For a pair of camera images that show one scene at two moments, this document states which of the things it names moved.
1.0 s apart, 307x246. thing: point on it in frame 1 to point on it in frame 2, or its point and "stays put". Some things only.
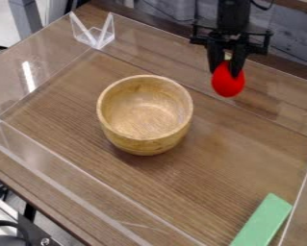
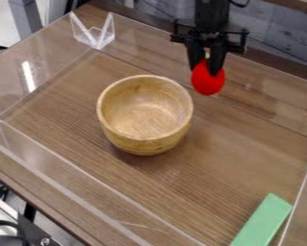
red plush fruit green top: [226, 85] to [205, 83]
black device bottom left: [30, 235] stays put
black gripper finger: [239, 51] to [219, 49]
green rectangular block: [258, 233] stays put
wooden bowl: [144, 113] stays put
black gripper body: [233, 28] to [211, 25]
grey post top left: [26, 16] stays put
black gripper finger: [215, 55] to [195, 52]
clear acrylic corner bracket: [95, 36] stays put
